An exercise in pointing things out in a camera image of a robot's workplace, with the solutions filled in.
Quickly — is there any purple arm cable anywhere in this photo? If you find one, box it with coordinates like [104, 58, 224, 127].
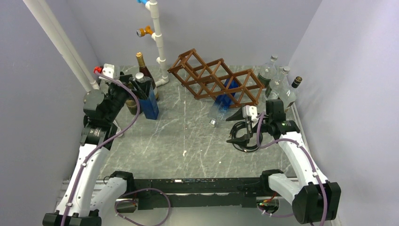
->
[60, 73, 171, 226]
[256, 112, 328, 226]

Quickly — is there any blue pipe fitting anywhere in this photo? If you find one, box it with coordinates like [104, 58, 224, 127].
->
[136, 0, 148, 4]

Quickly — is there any dark red wine bottle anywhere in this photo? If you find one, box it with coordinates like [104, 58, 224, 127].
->
[136, 52, 159, 100]

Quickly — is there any brown wooden wine rack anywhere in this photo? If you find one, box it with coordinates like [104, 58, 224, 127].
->
[168, 48, 264, 108]

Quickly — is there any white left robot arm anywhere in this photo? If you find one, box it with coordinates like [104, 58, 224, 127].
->
[42, 74, 136, 226]

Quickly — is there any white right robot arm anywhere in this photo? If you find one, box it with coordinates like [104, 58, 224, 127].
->
[226, 99, 342, 226]

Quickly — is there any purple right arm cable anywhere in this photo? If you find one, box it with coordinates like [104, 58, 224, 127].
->
[256, 112, 328, 226]

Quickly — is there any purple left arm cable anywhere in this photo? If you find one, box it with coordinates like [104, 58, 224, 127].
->
[60, 73, 171, 226]

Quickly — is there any white pvc pipe frame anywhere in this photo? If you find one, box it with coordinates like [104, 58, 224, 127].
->
[25, 0, 169, 91]

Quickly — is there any orange pipe fitting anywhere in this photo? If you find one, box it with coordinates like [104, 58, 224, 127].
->
[136, 25, 154, 37]

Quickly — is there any clear white labelled bottle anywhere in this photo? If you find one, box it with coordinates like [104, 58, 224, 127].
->
[265, 66, 291, 100]

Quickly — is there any coiled black cable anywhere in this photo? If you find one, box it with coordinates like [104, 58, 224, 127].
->
[230, 121, 263, 153]

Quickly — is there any round clear glass bottle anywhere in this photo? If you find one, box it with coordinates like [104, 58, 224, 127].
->
[257, 54, 278, 88]

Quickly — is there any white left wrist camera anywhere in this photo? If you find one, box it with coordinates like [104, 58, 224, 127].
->
[93, 64, 120, 81]

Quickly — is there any green wine bottle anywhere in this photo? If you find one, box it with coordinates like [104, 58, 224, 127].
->
[125, 96, 138, 115]

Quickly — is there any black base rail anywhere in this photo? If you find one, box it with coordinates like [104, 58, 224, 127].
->
[117, 177, 276, 210]

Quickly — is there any black labelled whisky bottle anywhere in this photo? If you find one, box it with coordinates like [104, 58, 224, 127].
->
[278, 76, 303, 112]

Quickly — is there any blue labelled clear bottle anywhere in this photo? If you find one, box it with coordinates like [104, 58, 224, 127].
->
[135, 72, 159, 120]

